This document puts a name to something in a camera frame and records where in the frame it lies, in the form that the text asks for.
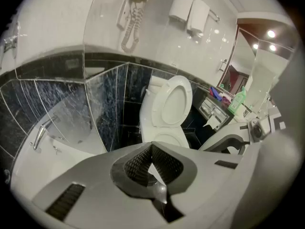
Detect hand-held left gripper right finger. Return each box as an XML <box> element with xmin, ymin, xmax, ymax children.
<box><xmin>151</xmin><ymin>141</ymin><xmax>245</xmax><ymax>218</ymax></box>

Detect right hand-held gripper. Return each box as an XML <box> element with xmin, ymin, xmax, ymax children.
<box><xmin>198</xmin><ymin>107</ymin><xmax>287</xmax><ymax>156</ymax></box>

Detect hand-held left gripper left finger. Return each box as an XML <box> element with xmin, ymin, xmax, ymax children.
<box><xmin>30</xmin><ymin>141</ymin><xmax>169</xmax><ymax>225</ymax></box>

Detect white ceramic toilet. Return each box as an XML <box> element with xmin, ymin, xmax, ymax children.
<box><xmin>139</xmin><ymin>74</ymin><xmax>193</xmax><ymax>150</ymax></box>

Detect white toilet paper sheet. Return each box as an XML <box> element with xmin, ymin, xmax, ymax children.
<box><xmin>203</xmin><ymin>115</ymin><xmax>219</xmax><ymax>130</ymax></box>

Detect chrome toilet paper holder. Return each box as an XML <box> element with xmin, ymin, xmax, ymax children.
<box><xmin>198</xmin><ymin>98</ymin><xmax>231</xmax><ymax>129</ymax></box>

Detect green plastic cleaner bottle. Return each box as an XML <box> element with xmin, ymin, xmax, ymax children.
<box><xmin>227</xmin><ymin>85</ymin><xmax>247</xmax><ymax>115</ymax></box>

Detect white bathtub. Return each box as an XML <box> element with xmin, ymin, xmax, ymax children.
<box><xmin>10</xmin><ymin>96</ymin><xmax>108</xmax><ymax>196</ymax></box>

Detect purple cloth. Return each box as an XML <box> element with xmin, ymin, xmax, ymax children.
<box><xmin>221</xmin><ymin>95</ymin><xmax>234</xmax><ymax>107</ymax></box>

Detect blue cloth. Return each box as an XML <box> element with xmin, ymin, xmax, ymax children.
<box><xmin>209</xmin><ymin>86</ymin><xmax>222</xmax><ymax>100</ymax></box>

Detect white folded towels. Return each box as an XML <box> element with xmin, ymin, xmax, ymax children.
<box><xmin>164</xmin><ymin>0</ymin><xmax>221</xmax><ymax>22</ymax></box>

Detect white folded hanging towel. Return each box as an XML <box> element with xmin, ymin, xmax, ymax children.
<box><xmin>168</xmin><ymin>0</ymin><xmax>194</xmax><ymax>23</ymax></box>
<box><xmin>186</xmin><ymin>0</ymin><xmax>211</xmax><ymax>33</ymax></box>

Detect chrome shower valve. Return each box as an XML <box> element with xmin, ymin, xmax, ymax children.
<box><xmin>3</xmin><ymin>34</ymin><xmax>19</xmax><ymax>55</ymax></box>

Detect white wall soap dispenser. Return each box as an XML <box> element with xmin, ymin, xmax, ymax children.
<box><xmin>218</xmin><ymin>58</ymin><xmax>228</xmax><ymax>72</ymax></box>

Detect wood framed wall mirror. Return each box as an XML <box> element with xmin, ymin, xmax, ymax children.
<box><xmin>217</xmin><ymin>18</ymin><xmax>299</xmax><ymax>110</ymax></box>

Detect beige coiled phone cord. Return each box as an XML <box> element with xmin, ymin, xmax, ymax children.
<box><xmin>121</xmin><ymin>2</ymin><xmax>145</xmax><ymax>54</ymax></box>

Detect beige phone wall plate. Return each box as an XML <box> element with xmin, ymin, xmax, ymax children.
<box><xmin>116</xmin><ymin>0</ymin><xmax>131</xmax><ymax>31</ymax></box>

